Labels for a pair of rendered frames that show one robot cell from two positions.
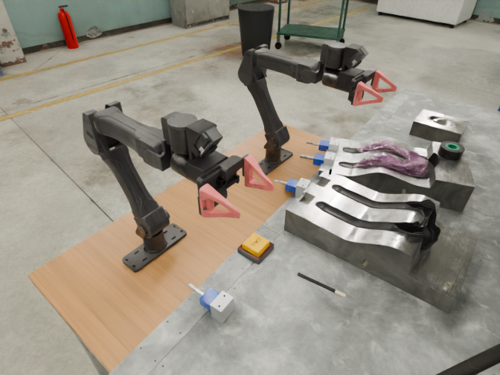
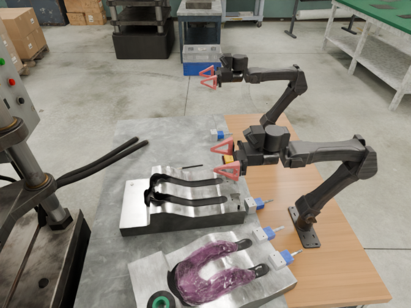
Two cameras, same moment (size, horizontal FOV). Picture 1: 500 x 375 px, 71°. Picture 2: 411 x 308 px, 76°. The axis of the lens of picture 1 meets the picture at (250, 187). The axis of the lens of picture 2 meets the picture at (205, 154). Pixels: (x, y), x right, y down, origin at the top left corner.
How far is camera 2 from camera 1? 1.60 m
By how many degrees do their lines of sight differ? 91
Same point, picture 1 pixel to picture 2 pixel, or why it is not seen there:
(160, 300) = (236, 130)
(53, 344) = not seen: hidden behind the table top
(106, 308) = (248, 120)
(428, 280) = (142, 181)
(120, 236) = not seen: hidden behind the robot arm
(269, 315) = (198, 147)
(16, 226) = not seen: outside the picture
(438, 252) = (141, 201)
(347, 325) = (168, 160)
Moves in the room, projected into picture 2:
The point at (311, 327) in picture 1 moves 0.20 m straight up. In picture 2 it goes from (180, 152) to (178, 122)
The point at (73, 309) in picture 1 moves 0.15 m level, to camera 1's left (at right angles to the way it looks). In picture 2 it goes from (255, 115) to (268, 107)
